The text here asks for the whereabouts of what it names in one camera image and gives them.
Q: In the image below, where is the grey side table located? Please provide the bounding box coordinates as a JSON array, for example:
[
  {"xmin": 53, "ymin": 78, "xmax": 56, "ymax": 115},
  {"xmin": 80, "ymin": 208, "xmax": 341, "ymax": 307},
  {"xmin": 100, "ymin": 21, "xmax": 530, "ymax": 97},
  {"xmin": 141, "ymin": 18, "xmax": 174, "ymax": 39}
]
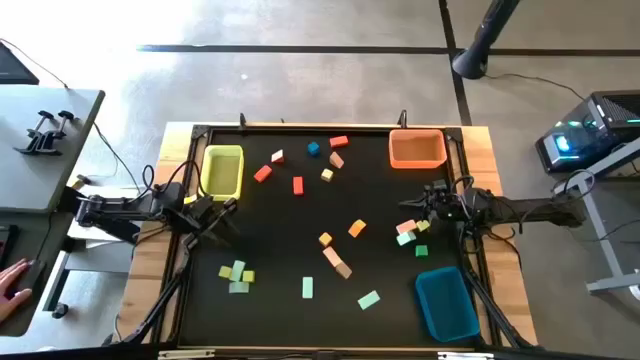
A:
[{"xmin": 0, "ymin": 83, "xmax": 107, "ymax": 214}]

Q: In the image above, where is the black aluminium table frame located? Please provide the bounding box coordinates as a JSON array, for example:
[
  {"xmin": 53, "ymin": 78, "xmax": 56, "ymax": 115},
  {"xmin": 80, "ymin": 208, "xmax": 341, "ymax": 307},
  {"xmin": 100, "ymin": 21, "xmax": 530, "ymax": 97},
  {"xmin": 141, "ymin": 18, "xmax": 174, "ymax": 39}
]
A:
[{"xmin": 172, "ymin": 122, "xmax": 484, "ymax": 351}]

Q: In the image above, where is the black table mat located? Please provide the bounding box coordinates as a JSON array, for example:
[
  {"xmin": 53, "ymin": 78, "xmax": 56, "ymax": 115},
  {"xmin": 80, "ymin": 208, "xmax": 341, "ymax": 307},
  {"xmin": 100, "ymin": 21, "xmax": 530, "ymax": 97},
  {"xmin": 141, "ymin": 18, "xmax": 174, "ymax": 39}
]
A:
[{"xmin": 179, "ymin": 130, "xmax": 476, "ymax": 347}]

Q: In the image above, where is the blue plastic bin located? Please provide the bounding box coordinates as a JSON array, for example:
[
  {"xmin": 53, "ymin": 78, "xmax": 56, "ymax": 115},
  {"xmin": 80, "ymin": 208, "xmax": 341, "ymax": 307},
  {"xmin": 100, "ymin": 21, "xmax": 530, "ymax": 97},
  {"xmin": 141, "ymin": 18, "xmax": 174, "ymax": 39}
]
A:
[{"xmin": 414, "ymin": 265, "xmax": 481, "ymax": 344}]

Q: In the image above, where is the black computer tower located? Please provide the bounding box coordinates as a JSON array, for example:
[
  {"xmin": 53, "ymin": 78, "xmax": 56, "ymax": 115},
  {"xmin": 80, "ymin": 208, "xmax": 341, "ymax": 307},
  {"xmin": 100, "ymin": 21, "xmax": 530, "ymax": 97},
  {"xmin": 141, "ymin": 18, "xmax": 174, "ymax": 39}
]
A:
[{"xmin": 534, "ymin": 89, "xmax": 640, "ymax": 175}]

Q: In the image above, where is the yellow plastic bin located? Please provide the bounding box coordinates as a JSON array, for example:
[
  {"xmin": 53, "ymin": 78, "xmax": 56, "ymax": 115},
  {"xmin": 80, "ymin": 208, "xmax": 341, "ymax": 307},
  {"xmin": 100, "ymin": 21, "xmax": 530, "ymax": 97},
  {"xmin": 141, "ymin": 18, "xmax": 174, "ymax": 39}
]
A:
[{"xmin": 199, "ymin": 144, "xmax": 246, "ymax": 202}]

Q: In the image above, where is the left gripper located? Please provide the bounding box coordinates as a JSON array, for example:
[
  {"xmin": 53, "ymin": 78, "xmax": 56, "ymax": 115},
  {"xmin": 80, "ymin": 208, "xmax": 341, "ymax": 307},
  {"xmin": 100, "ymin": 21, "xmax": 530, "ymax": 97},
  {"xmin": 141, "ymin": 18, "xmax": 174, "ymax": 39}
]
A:
[{"xmin": 182, "ymin": 196, "xmax": 241, "ymax": 237}]

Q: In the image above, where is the black monitor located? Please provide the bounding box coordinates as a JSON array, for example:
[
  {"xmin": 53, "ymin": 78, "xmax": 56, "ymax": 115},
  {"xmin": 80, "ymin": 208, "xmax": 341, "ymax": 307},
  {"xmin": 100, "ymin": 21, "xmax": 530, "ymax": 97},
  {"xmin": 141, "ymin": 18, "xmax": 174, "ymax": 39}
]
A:
[{"xmin": 0, "ymin": 42, "xmax": 40, "ymax": 86}]

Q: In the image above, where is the black floor cable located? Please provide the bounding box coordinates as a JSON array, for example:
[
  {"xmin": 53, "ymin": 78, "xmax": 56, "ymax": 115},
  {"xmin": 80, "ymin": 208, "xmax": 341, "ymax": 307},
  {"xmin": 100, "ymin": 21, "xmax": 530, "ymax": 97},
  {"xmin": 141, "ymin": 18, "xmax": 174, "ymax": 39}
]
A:
[
  {"xmin": 0, "ymin": 37, "xmax": 144, "ymax": 194},
  {"xmin": 482, "ymin": 72, "xmax": 586, "ymax": 101}
]

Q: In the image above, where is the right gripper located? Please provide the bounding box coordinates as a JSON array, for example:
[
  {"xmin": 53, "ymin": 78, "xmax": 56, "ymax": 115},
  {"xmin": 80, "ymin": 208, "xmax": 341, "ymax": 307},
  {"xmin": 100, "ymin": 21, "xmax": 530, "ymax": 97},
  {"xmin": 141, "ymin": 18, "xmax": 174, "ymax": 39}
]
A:
[{"xmin": 398, "ymin": 189, "xmax": 469, "ymax": 222}]

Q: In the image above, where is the black screw clamp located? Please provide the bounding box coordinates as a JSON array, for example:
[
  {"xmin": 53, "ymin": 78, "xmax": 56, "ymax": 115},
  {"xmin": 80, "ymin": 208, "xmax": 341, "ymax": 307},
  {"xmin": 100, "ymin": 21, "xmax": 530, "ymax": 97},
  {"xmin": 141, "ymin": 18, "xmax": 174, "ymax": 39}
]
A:
[
  {"xmin": 14, "ymin": 110, "xmax": 55, "ymax": 156},
  {"xmin": 37, "ymin": 110, "xmax": 76, "ymax": 154}
]

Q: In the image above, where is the person's hand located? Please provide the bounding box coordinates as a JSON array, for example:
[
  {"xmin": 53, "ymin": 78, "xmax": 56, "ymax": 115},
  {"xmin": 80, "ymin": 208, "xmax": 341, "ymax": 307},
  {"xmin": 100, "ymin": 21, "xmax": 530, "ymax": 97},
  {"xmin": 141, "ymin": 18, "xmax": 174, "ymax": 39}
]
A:
[{"xmin": 0, "ymin": 258, "xmax": 34, "ymax": 324}]

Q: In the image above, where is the orange plastic bin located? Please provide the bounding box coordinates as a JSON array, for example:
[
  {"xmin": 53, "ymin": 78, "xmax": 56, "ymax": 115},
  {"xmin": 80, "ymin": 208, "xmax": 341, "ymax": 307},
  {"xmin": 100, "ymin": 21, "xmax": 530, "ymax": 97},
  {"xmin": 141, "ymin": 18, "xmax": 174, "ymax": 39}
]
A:
[{"xmin": 388, "ymin": 128, "xmax": 449, "ymax": 170}]

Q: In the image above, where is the grey metal table frame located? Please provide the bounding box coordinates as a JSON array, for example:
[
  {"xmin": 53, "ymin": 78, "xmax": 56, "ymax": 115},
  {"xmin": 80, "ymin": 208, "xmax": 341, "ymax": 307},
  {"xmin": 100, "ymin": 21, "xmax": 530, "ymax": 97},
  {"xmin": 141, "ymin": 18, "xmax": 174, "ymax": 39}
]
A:
[{"xmin": 552, "ymin": 144, "xmax": 640, "ymax": 296}]

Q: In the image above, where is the black floor stand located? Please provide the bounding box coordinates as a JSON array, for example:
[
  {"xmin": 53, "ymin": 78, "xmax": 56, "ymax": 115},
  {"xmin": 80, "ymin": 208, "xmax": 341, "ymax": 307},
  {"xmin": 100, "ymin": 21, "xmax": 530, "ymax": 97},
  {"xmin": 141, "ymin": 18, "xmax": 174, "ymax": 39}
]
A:
[{"xmin": 451, "ymin": 0, "xmax": 521, "ymax": 81}]

